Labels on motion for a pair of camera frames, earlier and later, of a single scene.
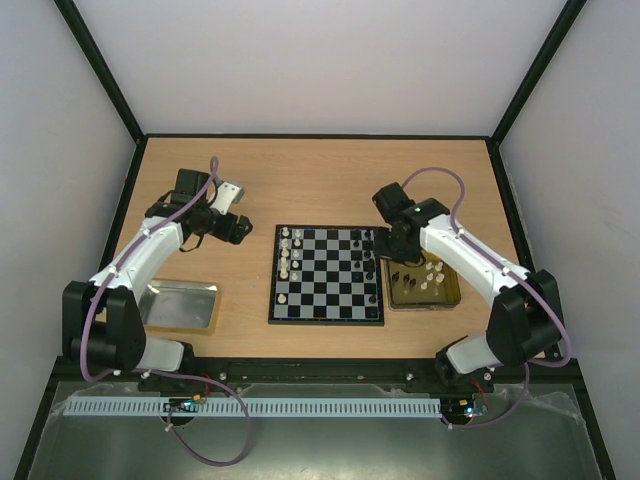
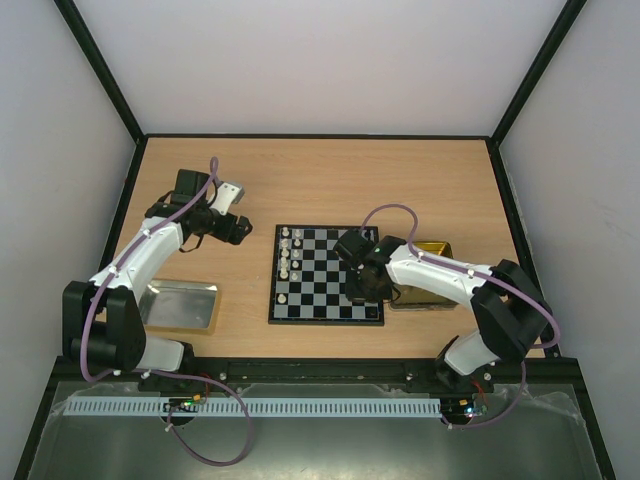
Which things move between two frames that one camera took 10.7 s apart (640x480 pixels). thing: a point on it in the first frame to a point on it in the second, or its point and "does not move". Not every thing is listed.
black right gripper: (388, 246) to (362, 291)
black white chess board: (326, 274) does not move
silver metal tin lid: (180, 306) does not move
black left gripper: (237, 233) does not move
